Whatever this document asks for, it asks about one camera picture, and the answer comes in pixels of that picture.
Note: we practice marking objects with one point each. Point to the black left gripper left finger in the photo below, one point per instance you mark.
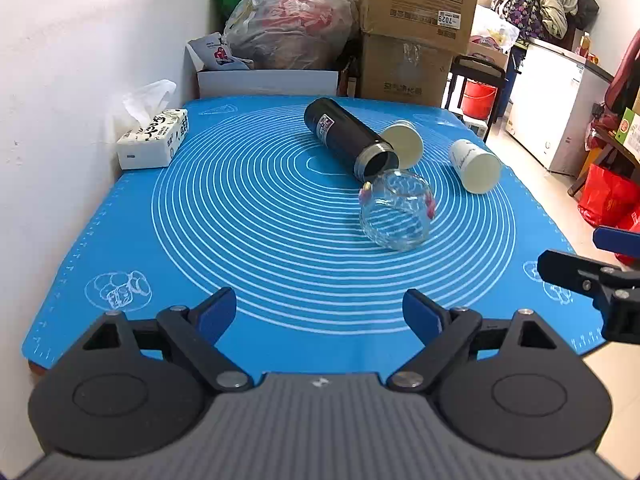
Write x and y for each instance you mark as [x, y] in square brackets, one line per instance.
[192, 335]

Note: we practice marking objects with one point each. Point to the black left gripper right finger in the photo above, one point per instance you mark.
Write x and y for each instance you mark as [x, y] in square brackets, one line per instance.
[446, 336]

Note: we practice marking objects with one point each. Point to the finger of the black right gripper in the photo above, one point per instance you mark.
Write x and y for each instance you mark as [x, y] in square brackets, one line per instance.
[605, 238]
[587, 277]

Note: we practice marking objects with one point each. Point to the clear glass cup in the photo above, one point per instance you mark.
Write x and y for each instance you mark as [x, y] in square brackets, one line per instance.
[397, 209]

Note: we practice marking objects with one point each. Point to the white paper cup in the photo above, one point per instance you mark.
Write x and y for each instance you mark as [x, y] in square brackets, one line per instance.
[478, 170]

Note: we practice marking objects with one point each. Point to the blue paper cup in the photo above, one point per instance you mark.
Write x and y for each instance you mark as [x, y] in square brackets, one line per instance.
[406, 142]

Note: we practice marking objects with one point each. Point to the dark wooden table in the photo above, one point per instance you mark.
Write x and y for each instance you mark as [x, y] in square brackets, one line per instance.
[613, 156]

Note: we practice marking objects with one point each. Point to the green white carton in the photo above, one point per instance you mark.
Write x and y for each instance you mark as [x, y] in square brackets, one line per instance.
[628, 133]

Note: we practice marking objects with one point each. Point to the white chest freezer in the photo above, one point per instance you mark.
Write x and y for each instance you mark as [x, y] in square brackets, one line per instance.
[552, 102]

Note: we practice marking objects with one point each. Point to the blue silicone mat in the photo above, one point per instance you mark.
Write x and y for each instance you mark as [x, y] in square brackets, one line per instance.
[253, 201]

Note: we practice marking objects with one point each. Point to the red bucket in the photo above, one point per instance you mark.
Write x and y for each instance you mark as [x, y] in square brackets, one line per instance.
[478, 100]

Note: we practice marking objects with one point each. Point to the black thermos bottle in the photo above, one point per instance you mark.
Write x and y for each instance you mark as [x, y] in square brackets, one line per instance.
[359, 148]

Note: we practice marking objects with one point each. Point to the white tissue box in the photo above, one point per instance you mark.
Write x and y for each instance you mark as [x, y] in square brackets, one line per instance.
[157, 131]

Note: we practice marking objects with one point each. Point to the white cardboard box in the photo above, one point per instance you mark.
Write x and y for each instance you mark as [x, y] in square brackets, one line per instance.
[263, 82]

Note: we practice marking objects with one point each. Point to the lower brown cardboard box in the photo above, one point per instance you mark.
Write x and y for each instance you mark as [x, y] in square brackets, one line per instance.
[399, 70]

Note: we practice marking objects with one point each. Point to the brown cardboard box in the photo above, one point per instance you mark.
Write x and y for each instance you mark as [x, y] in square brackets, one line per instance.
[399, 70]
[442, 24]

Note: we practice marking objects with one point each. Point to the white printed paper bag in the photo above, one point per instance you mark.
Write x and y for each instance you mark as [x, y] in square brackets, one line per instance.
[215, 53]

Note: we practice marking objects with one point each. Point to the upper brown cardboard box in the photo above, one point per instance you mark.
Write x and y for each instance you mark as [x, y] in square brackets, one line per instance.
[442, 24]

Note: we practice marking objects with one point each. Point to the clear plastic bag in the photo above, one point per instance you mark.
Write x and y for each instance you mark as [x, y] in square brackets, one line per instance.
[291, 34]

